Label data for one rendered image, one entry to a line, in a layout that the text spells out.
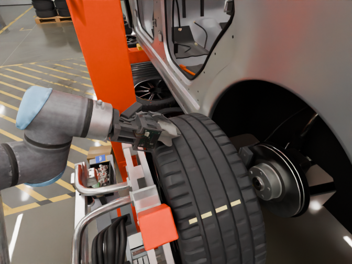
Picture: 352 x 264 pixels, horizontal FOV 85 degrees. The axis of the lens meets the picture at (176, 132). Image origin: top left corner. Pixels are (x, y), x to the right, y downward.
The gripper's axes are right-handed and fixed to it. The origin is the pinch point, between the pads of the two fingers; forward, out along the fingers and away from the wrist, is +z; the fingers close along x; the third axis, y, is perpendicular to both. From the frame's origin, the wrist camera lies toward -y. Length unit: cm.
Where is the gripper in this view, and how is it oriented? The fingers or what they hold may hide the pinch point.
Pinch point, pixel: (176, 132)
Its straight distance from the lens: 58.0
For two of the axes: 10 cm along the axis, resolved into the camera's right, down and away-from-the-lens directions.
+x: 4.2, -8.1, -4.1
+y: 3.4, 5.7, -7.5
